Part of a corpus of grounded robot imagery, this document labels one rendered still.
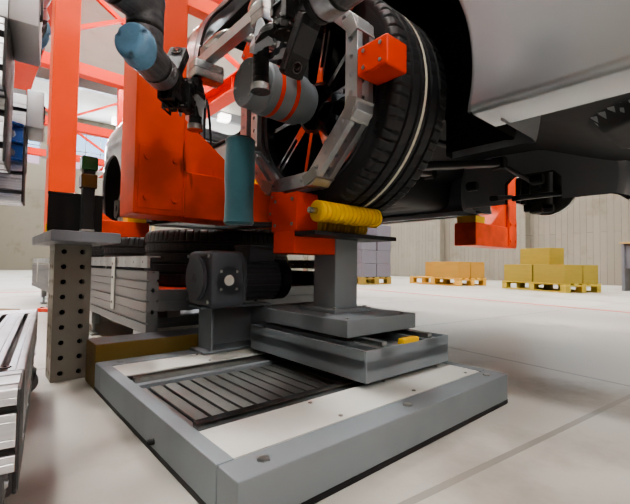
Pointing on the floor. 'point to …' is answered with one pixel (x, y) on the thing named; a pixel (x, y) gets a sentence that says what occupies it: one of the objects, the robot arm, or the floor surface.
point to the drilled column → (68, 311)
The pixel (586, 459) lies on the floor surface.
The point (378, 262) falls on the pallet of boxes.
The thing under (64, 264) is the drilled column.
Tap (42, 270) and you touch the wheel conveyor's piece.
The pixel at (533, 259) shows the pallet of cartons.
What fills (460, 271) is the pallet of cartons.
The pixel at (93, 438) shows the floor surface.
